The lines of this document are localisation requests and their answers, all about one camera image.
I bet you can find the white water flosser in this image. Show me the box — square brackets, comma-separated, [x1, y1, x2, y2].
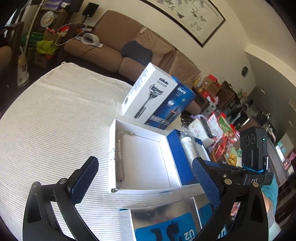
[180, 132, 199, 166]

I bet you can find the white box lid tray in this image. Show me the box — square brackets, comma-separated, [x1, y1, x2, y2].
[108, 119, 181, 194]

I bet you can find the person's right hand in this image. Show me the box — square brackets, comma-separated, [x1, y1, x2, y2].
[230, 192, 273, 216]

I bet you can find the red white snack bag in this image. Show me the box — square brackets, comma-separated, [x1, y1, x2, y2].
[206, 113, 223, 142]

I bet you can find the black remote control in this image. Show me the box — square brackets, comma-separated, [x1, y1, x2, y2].
[200, 117, 213, 138]

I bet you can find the white tissue box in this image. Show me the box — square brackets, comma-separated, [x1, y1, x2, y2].
[188, 118, 214, 148]

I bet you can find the silver blue U2 box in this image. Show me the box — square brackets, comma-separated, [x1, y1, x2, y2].
[129, 197, 201, 240]

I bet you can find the blue Oral-B toothbrush box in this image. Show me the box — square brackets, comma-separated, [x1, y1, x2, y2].
[145, 76, 196, 130]

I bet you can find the white striped tablecloth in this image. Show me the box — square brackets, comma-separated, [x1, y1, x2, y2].
[1, 63, 203, 240]

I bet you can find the white Gillette razor box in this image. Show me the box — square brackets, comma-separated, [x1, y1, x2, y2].
[121, 63, 178, 123]

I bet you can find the framed bird painting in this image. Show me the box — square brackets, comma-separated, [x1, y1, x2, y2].
[144, 0, 226, 47]

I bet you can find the dark lumbar cushion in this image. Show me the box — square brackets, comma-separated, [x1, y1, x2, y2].
[121, 40, 152, 66]

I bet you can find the brown sofa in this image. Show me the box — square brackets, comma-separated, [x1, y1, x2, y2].
[64, 9, 202, 115]

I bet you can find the white neck massager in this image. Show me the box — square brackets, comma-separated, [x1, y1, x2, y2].
[76, 33, 103, 48]

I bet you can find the round clock tin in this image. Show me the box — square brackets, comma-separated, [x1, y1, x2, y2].
[40, 11, 56, 28]

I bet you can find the black speaker on stand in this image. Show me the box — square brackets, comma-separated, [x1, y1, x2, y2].
[82, 2, 99, 23]

